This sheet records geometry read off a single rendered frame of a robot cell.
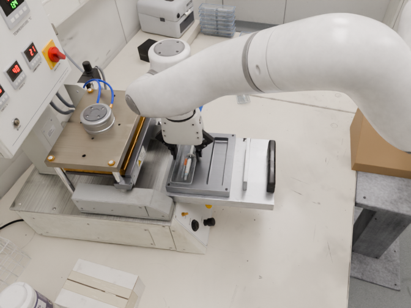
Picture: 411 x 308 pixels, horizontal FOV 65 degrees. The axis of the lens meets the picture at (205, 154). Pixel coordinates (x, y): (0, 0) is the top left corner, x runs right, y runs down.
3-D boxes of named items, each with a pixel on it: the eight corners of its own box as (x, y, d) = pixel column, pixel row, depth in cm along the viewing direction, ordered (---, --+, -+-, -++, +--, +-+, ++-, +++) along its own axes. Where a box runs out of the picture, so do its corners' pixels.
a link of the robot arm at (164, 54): (174, 120, 68) (203, 97, 72) (164, 66, 58) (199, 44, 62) (148, 103, 72) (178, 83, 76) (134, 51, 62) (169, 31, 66)
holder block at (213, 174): (166, 192, 84) (164, 186, 82) (181, 136, 96) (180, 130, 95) (229, 197, 82) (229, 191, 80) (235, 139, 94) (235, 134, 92)
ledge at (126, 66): (72, 116, 139) (68, 109, 135) (154, 22, 188) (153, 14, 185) (133, 130, 131) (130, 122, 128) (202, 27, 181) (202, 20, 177)
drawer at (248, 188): (161, 201, 86) (156, 186, 80) (177, 142, 100) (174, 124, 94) (273, 212, 82) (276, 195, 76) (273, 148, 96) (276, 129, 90)
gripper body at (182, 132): (203, 97, 75) (206, 130, 84) (161, 95, 77) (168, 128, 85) (197, 119, 71) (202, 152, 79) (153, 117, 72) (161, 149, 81)
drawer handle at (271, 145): (266, 192, 82) (267, 183, 79) (267, 148, 91) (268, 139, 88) (274, 192, 82) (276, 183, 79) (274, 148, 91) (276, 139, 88)
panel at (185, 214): (206, 248, 96) (172, 218, 84) (218, 168, 115) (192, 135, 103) (212, 247, 95) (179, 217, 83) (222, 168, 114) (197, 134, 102)
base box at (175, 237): (40, 236, 102) (11, 209, 89) (84, 148, 126) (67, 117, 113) (205, 255, 95) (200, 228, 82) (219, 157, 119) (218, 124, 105)
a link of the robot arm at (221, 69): (229, 132, 43) (134, 124, 67) (295, 75, 50) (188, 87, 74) (201, 71, 39) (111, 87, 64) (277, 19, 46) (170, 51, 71)
